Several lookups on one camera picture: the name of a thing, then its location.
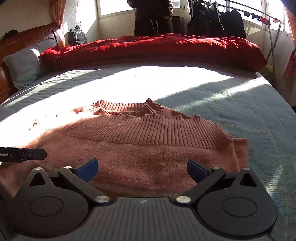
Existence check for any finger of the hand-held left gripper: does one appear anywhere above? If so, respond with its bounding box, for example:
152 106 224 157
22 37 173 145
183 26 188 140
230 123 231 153
21 149 47 162

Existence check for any bed with grey-green sheet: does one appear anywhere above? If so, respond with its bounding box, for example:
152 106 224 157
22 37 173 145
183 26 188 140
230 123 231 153
0 61 296 241

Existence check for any pink knit sweater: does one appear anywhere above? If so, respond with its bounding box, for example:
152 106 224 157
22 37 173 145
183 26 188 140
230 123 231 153
0 98 249 200

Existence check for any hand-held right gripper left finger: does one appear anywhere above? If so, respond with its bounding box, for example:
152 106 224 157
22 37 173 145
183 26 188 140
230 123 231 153
28 158 113 207

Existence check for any orange curtain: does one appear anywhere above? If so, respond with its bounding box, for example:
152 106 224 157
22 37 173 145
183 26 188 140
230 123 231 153
48 0 68 29
282 0 296 79

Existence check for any wooden headboard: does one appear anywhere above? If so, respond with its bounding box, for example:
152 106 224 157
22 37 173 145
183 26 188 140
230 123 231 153
0 23 65 105

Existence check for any metal clothes drying rack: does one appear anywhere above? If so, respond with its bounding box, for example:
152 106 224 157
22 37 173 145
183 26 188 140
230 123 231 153
188 0 284 63

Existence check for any row of small hanging socks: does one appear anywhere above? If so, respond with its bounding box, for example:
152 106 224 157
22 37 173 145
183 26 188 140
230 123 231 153
244 10 283 26

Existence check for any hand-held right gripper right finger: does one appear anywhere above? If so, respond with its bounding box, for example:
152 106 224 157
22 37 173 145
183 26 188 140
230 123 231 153
173 159 258 207

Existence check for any window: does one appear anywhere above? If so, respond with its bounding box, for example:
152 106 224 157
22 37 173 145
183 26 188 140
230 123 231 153
98 0 292 36

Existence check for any black jacket with round patch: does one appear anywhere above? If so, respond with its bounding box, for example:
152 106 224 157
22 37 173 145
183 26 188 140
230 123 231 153
188 1 210 37

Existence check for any grey plaid pillow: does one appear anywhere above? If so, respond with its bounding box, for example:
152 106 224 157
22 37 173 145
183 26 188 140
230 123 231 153
3 38 57 91

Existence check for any yellow bag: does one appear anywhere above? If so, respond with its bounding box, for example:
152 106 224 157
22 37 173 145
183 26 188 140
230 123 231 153
264 65 276 77

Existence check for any red quilt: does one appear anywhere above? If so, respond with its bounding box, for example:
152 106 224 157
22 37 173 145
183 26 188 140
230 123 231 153
40 34 266 72

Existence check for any grey backpack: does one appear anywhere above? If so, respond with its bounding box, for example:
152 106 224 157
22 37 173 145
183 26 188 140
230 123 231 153
68 21 87 46

